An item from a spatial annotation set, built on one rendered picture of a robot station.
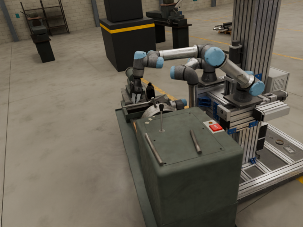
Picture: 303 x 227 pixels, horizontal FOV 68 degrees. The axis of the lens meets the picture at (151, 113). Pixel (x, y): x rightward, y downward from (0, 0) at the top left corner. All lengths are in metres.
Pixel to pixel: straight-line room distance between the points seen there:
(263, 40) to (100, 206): 2.28
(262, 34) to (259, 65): 0.26
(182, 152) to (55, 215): 1.93
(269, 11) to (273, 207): 1.83
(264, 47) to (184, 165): 1.35
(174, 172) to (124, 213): 1.52
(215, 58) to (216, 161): 0.68
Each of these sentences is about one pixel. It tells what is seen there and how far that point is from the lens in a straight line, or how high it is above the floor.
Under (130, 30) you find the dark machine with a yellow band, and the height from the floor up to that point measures 1.05.
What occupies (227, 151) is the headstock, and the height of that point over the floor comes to 1.26.
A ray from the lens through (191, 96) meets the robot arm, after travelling 1.96.
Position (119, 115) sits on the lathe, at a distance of 3.10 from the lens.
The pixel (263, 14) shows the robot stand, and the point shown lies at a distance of 2.07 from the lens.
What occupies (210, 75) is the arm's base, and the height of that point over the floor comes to 1.22.
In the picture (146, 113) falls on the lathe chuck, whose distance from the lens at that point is 1.72.
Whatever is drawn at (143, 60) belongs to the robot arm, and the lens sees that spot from 1.48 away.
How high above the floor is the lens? 2.05
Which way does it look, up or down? 30 degrees down
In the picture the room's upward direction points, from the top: 6 degrees counter-clockwise
